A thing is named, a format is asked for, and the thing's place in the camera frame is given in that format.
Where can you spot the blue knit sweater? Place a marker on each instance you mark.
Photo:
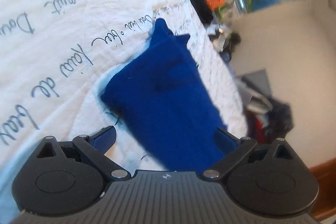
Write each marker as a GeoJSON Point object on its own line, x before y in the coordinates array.
{"type": "Point", "coordinates": [162, 100]}

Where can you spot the clothes pile on right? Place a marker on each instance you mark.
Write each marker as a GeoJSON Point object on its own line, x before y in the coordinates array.
{"type": "Point", "coordinates": [267, 117]}

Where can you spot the brown wooden furniture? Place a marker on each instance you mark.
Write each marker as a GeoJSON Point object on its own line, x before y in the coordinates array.
{"type": "Point", "coordinates": [324, 206]}

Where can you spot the crumpled white plastic bag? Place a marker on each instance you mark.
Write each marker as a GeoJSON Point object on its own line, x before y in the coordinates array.
{"type": "Point", "coordinates": [217, 34]}

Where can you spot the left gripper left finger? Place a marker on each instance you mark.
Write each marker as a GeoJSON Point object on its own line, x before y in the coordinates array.
{"type": "Point", "coordinates": [65, 177]}

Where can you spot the black garment pile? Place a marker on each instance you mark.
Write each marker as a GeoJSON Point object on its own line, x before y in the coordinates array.
{"type": "Point", "coordinates": [203, 11]}

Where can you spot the dark plush toy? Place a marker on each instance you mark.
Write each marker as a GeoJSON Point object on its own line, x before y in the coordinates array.
{"type": "Point", "coordinates": [233, 40]}

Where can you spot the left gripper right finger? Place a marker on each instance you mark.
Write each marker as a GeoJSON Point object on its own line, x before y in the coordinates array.
{"type": "Point", "coordinates": [266, 179]}

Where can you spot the white script-print bedsheet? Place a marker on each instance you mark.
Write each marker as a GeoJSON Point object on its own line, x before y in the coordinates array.
{"type": "Point", "coordinates": [58, 55]}

